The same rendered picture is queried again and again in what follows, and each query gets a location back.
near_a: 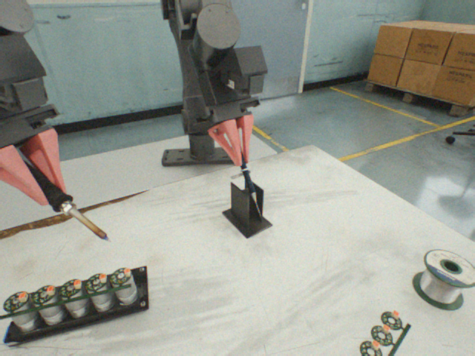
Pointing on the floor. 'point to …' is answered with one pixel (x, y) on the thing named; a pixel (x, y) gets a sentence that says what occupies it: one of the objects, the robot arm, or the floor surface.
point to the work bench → (249, 267)
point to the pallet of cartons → (426, 63)
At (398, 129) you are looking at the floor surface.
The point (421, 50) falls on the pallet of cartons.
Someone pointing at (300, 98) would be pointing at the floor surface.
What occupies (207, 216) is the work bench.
